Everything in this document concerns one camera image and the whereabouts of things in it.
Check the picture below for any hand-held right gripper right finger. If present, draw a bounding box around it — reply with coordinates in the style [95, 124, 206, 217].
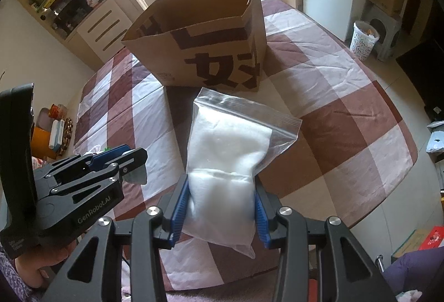
[253, 189, 398, 302]

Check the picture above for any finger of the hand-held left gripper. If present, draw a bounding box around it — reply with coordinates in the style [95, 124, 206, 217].
[33, 145, 132, 185]
[50, 148, 148, 205]

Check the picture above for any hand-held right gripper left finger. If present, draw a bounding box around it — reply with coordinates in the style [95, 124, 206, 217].
[42, 174, 191, 302]

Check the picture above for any zip bag of white cotton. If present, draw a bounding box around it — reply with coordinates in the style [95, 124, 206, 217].
[180, 87, 303, 258]

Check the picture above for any brown cardboard box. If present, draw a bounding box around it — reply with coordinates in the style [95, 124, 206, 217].
[121, 0, 268, 93]

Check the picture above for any person's left forearm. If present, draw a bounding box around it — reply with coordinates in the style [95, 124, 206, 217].
[0, 246, 46, 302]

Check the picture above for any person's left hand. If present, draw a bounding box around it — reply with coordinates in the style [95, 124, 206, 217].
[16, 241, 74, 289]

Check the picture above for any orange box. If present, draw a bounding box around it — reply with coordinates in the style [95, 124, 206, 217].
[31, 127, 58, 160]

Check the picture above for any beaded wooden trivet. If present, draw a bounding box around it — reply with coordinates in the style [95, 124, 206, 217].
[59, 117, 73, 154]

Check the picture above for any long white blue box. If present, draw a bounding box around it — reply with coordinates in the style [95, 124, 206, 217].
[49, 119, 66, 150]

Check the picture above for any grey tin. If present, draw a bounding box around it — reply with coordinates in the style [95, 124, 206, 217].
[37, 108, 56, 131]

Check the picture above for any red bowl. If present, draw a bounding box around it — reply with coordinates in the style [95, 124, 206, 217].
[49, 104, 68, 119]

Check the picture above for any white drawer cabinet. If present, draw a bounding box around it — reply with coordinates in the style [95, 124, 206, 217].
[66, 0, 146, 63]

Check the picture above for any purple padded jacket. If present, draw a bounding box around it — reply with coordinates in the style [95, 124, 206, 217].
[382, 246, 444, 302]

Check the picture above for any red box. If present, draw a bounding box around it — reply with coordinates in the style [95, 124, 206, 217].
[418, 226, 444, 251]

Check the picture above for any grey plastic mailer bag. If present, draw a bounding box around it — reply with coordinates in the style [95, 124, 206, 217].
[427, 120, 444, 153]

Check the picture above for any patterned white wastebasket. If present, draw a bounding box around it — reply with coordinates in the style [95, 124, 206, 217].
[349, 21, 379, 62]

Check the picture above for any black cabinet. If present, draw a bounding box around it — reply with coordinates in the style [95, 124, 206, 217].
[395, 38, 444, 122]

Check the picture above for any grey plastic stool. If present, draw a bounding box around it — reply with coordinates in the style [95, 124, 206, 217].
[362, 3, 403, 61]

